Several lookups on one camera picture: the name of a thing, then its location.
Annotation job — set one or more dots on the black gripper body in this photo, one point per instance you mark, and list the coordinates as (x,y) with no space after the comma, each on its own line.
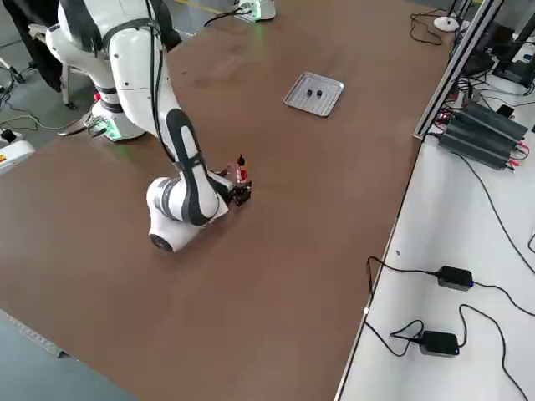
(232,196)

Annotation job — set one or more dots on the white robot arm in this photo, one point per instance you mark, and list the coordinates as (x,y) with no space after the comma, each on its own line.
(257,8)
(138,83)

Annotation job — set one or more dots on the silver ribbed metal tray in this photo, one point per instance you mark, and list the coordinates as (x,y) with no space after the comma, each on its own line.
(330,102)

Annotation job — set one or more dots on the white control box yellow label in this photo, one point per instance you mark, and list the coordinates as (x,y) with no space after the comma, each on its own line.
(14,156)

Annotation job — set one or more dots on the black power adapter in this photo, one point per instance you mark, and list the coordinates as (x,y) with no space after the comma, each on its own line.
(439,343)
(455,277)

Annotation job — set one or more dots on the black power supply unit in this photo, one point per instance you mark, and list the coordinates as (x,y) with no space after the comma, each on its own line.
(493,121)
(476,146)

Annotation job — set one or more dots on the chair with black cloth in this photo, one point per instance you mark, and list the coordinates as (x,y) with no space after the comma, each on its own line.
(37,50)

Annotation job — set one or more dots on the white desk lamp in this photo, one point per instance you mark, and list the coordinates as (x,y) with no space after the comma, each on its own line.
(446,23)

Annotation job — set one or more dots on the black phone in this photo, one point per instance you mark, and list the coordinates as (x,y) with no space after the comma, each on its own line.
(505,110)

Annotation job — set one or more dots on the black computer monitor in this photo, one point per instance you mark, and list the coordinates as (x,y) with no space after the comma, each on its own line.
(514,50)

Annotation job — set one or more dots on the aluminium frame post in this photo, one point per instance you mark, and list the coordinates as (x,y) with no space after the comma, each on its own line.
(451,71)

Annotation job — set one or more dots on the aluminium table edge rail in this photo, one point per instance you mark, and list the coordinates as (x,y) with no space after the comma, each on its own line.
(33,334)

